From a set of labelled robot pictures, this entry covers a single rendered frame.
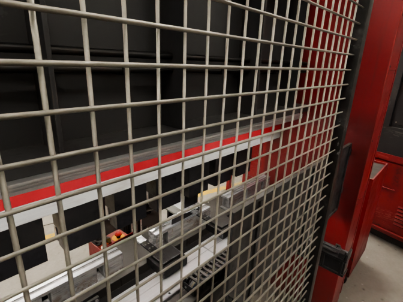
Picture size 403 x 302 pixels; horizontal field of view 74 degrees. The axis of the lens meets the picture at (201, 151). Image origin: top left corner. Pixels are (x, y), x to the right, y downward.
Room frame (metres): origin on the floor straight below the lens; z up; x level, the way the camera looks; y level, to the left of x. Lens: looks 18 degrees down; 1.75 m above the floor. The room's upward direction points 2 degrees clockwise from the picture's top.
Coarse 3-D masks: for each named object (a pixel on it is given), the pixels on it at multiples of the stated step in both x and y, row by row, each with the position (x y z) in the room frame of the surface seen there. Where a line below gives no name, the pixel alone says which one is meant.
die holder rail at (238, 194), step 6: (264, 174) 1.87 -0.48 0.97; (252, 180) 1.76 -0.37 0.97; (258, 180) 1.76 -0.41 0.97; (264, 180) 1.80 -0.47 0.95; (240, 186) 1.65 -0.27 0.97; (246, 186) 1.65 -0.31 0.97; (252, 186) 1.68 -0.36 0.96; (258, 186) 1.74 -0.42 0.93; (264, 186) 1.81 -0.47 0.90; (228, 192) 1.55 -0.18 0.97; (234, 192) 1.56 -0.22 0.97; (240, 192) 1.58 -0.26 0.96; (246, 192) 1.65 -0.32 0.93; (252, 192) 1.69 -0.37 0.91; (222, 198) 1.53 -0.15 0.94; (228, 198) 1.49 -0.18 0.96; (234, 198) 1.54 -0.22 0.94; (240, 198) 1.59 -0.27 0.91; (246, 198) 1.64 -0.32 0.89; (222, 204) 1.53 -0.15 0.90; (228, 204) 1.50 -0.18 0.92; (234, 204) 1.54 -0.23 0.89
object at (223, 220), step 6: (192, 210) 1.26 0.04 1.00; (198, 210) 1.26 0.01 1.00; (198, 216) 1.21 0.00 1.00; (204, 216) 1.21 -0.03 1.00; (222, 216) 1.16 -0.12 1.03; (210, 222) 1.12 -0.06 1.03; (222, 222) 1.11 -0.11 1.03; (210, 228) 1.10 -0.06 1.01; (222, 228) 1.07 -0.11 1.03; (216, 234) 1.07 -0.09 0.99; (222, 234) 1.05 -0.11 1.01
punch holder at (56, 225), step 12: (84, 204) 0.85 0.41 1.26; (96, 204) 0.88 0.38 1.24; (72, 216) 0.81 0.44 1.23; (84, 216) 0.84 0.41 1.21; (96, 216) 0.87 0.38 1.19; (60, 228) 0.79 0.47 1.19; (72, 228) 0.81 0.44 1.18; (96, 228) 0.87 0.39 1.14; (60, 240) 0.82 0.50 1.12; (72, 240) 0.81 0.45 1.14; (84, 240) 0.84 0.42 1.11
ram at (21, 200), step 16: (208, 144) 1.32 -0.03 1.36; (224, 144) 1.42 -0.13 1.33; (240, 144) 1.53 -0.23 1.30; (256, 144) 1.65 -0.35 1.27; (176, 160) 1.16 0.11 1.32; (192, 160) 1.24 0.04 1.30; (208, 160) 1.32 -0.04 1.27; (112, 176) 0.93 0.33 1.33; (144, 176) 1.03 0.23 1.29; (32, 192) 0.74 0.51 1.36; (48, 192) 0.77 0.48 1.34; (64, 192) 0.80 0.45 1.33; (96, 192) 0.88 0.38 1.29; (112, 192) 0.93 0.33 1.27; (0, 208) 0.68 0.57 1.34; (16, 208) 0.70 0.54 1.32; (48, 208) 0.76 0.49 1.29; (64, 208) 0.80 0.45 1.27; (0, 224) 0.67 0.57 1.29; (16, 224) 0.70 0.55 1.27
